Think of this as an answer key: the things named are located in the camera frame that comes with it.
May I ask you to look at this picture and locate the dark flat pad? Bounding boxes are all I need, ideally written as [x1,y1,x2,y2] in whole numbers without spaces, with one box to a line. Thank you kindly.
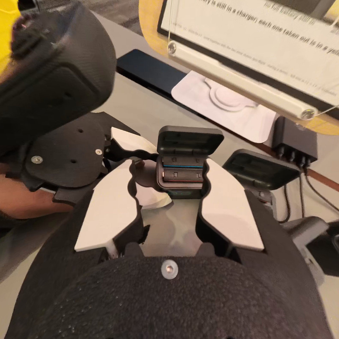
[117,49,188,97]

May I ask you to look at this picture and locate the black charging cable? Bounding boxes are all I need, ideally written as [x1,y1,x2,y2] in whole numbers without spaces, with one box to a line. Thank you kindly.
[305,167,339,201]
[284,158,293,223]
[298,162,307,219]

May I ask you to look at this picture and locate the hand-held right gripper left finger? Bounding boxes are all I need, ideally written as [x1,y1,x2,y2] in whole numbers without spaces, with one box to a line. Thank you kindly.
[74,158,151,255]

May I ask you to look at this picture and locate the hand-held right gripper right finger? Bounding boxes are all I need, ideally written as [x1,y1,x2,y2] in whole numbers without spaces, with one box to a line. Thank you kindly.
[195,158,264,257]

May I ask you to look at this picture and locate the black multi-port power hub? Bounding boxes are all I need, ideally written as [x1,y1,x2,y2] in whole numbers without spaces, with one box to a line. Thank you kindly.
[272,117,318,166]

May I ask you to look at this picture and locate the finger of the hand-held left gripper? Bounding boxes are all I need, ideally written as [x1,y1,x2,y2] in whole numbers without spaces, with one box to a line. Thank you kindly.
[133,186,173,209]
[105,127,159,161]

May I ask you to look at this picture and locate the white stand base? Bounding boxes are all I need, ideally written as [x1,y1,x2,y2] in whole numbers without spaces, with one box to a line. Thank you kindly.
[171,71,277,143]

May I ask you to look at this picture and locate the white instruction sheet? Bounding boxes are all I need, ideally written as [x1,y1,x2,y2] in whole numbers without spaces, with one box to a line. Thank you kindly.
[159,0,339,106]

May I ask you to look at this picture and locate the yellow plastic bin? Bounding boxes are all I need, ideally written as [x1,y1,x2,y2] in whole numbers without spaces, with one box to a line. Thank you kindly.
[0,0,22,75]

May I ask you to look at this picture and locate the wooden sign board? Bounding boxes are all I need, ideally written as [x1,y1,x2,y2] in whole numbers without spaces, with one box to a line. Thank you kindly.
[139,0,339,135]

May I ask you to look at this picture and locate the person's left hand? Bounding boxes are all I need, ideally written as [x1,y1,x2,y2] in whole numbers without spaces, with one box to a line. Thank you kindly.
[0,164,72,220]

